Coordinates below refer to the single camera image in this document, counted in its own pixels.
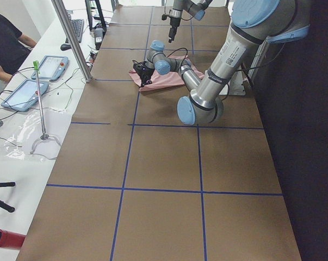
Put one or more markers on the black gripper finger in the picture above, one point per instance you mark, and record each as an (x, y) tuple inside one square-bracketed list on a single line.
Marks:
[(145, 81), (172, 34)]

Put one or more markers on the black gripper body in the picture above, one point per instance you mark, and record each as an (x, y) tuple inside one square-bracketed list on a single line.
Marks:
[(146, 74), (174, 22)]

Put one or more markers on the pink t-shirt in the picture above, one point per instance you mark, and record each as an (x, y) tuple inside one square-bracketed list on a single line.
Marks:
[(157, 81)]

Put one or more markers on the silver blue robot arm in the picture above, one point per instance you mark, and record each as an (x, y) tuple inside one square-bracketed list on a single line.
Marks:
[(195, 10), (252, 23)]

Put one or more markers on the black power box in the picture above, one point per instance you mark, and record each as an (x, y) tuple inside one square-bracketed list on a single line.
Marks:
[(98, 37)]

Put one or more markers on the black keyboard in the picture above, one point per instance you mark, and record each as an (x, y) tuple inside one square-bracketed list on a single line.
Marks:
[(78, 27)]

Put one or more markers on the black computer mouse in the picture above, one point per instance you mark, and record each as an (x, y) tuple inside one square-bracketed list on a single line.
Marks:
[(65, 47)]

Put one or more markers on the upper blue teach pendant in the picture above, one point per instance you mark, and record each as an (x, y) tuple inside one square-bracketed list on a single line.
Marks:
[(51, 67)]

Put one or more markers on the blue teach pendant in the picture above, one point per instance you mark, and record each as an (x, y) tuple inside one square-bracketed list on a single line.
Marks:
[(51, 67), (23, 97)]

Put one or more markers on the lower blue teach pendant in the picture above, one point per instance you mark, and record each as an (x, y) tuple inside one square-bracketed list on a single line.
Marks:
[(23, 97)]

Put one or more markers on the person in black shirt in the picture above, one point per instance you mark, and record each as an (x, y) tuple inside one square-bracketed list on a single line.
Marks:
[(14, 49)]

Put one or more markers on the black tripod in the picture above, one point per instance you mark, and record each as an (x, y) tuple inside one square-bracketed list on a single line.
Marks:
[(5, 196)]

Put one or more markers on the red cylinder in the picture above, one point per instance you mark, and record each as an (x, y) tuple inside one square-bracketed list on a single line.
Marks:
[(11, 240)]

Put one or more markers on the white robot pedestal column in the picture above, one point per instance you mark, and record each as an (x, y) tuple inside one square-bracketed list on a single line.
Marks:
[(233, 87)]

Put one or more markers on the aluminium frame post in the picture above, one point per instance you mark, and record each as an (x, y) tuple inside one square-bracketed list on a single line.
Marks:
[(69, 32)]

